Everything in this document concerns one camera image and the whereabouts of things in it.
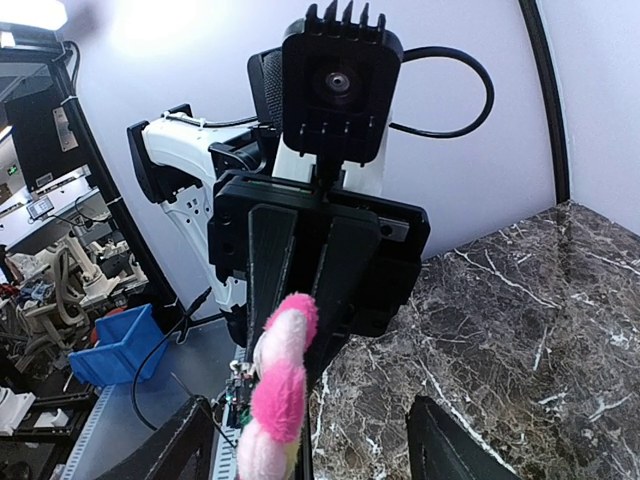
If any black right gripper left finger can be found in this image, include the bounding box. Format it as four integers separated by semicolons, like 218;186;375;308
98;395;214;480

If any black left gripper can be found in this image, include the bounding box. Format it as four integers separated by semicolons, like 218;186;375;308
207;171;430;388

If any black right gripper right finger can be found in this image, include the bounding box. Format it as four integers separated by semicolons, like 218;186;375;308
406;396;518;480

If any pink flower brooch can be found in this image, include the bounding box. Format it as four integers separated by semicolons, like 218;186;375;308
236;293;319;480

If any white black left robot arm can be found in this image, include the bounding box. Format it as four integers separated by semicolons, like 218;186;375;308
127;48;430;379

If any blue plastic bin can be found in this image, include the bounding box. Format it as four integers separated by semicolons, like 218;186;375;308
69;304;164;387

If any white slotted cable duct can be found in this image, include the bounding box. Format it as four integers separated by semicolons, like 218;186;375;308
61;385;120;479

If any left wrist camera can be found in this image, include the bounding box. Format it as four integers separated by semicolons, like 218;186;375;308
281;2;403;163

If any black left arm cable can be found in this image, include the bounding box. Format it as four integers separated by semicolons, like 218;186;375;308
384;45;496;139

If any black left frame post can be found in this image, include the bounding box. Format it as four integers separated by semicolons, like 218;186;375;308
518;0;571;204

